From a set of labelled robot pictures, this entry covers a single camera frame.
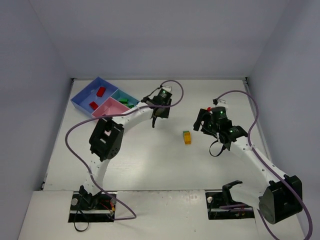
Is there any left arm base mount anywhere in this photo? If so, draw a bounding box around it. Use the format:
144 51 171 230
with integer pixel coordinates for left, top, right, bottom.
68 192 116 223

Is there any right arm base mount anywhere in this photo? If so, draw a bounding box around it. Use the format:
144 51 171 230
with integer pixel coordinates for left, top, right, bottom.
205 191 255 220

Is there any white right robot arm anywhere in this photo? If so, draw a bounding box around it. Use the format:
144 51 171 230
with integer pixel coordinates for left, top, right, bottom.
193 106 303 225

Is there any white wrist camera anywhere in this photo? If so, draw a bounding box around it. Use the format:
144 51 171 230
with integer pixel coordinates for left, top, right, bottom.
162 85 172 92
212 98 229 109

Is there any light blue container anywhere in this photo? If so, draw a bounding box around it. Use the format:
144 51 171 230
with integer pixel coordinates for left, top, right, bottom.
111 89 140 109

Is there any pink container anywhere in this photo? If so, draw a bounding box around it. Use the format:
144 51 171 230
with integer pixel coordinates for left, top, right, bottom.
92 97 129 117

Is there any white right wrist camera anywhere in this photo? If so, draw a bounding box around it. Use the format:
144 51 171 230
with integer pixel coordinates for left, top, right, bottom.
212 98 229 109

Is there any green number two lego cube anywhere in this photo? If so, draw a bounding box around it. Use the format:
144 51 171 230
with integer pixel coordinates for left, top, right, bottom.
118 98 129 104

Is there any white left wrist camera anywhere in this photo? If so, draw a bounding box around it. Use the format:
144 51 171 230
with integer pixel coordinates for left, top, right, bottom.
162 85 172 92

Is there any red bottom lego brick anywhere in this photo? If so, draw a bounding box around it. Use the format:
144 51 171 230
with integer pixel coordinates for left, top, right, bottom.
96 86 106 98

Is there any dark blue container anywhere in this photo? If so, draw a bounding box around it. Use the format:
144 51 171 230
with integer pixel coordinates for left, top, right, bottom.
70 77 119 117

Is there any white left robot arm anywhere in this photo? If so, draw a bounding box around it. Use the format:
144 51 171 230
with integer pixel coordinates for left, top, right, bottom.
83 86 172 196

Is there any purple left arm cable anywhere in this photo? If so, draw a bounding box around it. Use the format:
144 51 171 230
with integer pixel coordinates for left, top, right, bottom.
65 79 186 221

